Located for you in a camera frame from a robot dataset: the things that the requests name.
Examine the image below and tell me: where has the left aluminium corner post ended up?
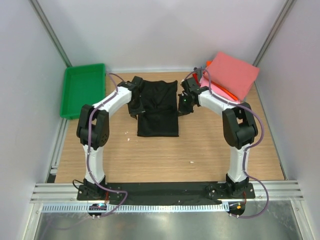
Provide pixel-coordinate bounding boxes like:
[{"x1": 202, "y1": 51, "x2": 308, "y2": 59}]
[{"x1": 29, "y1": 0, "x2": 73, "y2": 68}]

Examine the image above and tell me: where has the right aluminium corner post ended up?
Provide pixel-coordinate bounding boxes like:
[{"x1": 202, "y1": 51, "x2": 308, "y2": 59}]
[{"x1": 252, "y1": 0, "x2": 297, "y2": 68}]

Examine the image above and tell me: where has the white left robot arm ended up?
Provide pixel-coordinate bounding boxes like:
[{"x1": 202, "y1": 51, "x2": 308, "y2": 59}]
[{"x1": 76, "y1": 76, "x2": 145, "y2": 201}]

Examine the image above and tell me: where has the folded grey t shirt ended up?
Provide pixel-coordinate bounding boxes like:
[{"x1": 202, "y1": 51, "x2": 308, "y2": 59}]
[{"x1": 193, "y1": 66, "x2": 207, "y2": 78}]

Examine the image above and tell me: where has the white slotted cable duct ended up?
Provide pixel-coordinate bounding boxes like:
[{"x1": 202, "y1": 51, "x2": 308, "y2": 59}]
[{"x1": 41, "y1": 202, "x2": 229, "y2": 214}]

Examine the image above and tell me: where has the folded orange t shirt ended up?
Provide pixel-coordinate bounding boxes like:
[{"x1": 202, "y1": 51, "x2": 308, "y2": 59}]
[{"x1": 205, "y1": 60, "x2": 239, "y2": 101}]

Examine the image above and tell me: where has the folded salmon pink t shirt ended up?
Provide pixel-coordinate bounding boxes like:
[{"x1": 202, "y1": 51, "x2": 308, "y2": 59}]
[{"x1": 202, "y1": 51, "x2": 260, "y2": 101}]

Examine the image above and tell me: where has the aluminium corner post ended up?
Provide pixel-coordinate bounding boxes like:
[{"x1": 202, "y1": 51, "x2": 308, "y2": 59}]
[
  {"x1": 252, "y1": 0, "x2": 297, "y2": 68},
  {"x1": 29, "y1": 0, "x2": 73, "y2": 68}
]

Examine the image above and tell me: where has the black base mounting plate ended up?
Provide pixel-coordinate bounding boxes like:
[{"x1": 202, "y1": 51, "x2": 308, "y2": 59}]
[{"x1": 77, "y1": 181, "x2": 256, "y2": 205}]

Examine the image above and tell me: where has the folded light pink t shirt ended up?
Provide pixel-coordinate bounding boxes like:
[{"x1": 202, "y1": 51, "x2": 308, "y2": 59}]
[{"x1": 199, "y1": 76, "x2": 241, "y2": 104}]

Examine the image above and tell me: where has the aluminium frame rail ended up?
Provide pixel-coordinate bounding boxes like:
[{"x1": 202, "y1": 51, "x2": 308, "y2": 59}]
[{"x1": 30, "y1": 180, "x2": 304, "y2": 203}]

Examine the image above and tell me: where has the green plastic bin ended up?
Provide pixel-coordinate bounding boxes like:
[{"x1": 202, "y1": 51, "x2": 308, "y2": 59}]
[{"x1": 60, "y1": 63, "x2": 106, "y2": 120}]

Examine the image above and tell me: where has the black t shirt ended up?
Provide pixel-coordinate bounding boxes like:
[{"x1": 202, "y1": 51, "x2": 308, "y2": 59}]
[{"x1": 131, "y1": 76, "x2": 179, "y2": 137}]

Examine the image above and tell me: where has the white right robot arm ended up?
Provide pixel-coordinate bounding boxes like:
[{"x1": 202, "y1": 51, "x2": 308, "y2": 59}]
[{"x1": 178, "y1": 77, "x2": 258, "y2": 198}]

